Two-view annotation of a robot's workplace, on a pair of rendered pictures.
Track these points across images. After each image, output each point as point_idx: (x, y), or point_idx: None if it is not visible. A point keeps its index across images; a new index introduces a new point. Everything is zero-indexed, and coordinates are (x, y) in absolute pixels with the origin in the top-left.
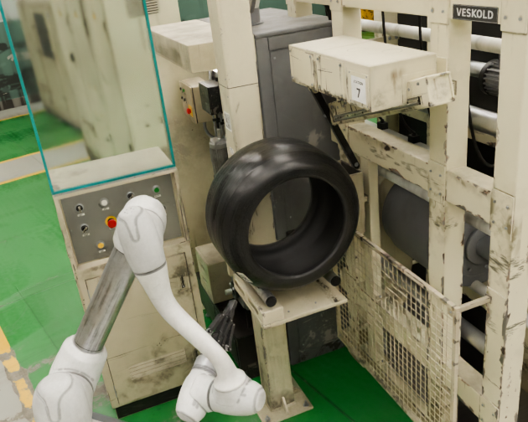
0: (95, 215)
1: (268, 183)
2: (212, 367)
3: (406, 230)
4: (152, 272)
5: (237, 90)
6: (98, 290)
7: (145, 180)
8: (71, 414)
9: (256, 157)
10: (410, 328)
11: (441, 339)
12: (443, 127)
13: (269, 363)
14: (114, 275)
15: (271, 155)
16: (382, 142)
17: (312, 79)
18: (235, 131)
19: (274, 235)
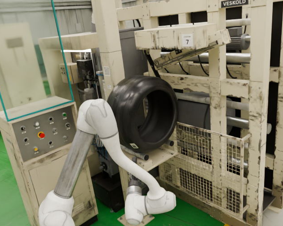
0: (32, 132)
1: (143, 93)
2: (139, 191)
3: (189, 119)
4: (113, 135)
5: (112, 54)
6: (70, 157)
7: (58, 110)
8: None
9: (134, 82)
10: (199, 164)
11: (232, 158)
12: (217, 60)
13: None
14: (80, 146)
15: (141, 80)
16: (178, 76)
17: (152, 44)
18: (112, 75)
19: None
